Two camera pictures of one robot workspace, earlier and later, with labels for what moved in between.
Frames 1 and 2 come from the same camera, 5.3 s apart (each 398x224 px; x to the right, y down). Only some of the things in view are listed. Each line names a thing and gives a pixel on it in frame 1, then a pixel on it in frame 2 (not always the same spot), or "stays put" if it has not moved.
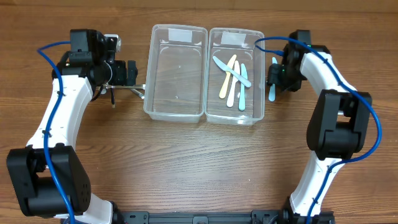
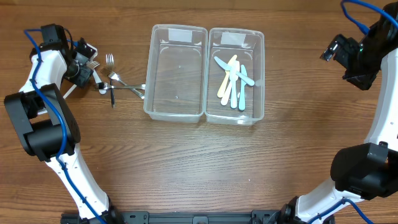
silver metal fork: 142,86 stays put
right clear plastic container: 235,83 stays put
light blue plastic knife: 272,94 to 234,74
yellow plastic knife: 222,94 stays put
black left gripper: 132,72 to 82,64
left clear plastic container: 175,86 stays put
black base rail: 217,216 stays put
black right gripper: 273,74 to 347,58
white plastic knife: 231,98 to 226,97
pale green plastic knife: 242,98 stays put
